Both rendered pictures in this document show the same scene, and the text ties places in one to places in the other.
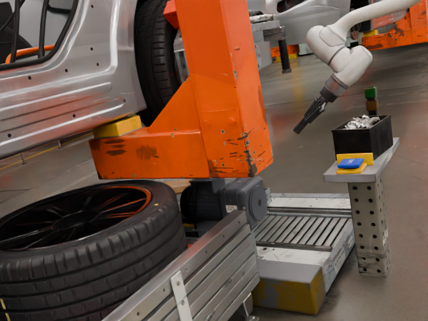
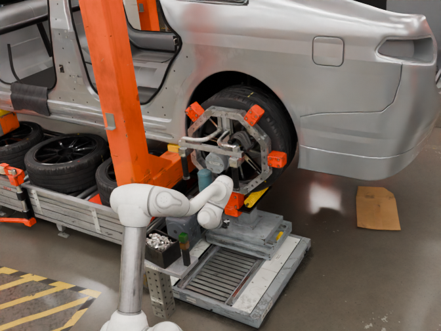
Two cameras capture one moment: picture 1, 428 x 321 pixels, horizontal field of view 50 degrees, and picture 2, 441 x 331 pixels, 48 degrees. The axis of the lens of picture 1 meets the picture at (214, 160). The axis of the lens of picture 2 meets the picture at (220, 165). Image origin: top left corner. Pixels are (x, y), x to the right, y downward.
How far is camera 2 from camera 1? 363 cm
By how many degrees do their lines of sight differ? 82
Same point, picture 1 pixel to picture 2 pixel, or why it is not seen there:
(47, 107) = not seen: hidden behind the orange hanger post
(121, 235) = (100, 184)
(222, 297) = (117, 235)
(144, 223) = (107, 187)
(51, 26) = (426, 10)
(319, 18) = not seen: outside the picture
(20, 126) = not seen: hidden behind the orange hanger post
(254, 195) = (170, 225)
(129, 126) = (174, 150)
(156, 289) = (85, 205)
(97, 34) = (167, 101)
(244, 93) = (119, 175)
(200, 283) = (107, 220)
